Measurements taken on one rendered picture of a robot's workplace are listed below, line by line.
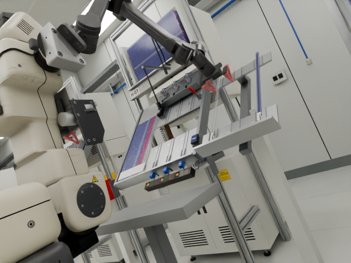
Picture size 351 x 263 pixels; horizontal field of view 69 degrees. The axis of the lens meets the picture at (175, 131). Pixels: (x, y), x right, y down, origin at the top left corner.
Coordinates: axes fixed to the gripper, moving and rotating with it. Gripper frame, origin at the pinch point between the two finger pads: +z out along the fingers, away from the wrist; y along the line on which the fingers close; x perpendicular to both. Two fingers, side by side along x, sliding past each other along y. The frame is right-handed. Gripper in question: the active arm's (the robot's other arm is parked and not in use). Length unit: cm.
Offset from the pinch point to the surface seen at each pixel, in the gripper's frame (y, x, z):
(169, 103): 56, -32, 9
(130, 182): 79, 23, 13
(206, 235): 66, 34, 72
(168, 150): 48, 10, 13
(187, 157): 30.4, 21.2, 13.2
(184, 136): 36.9, 4.1, 13.4
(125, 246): 130, 43, 54
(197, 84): 30.1, -32.6, 9.0
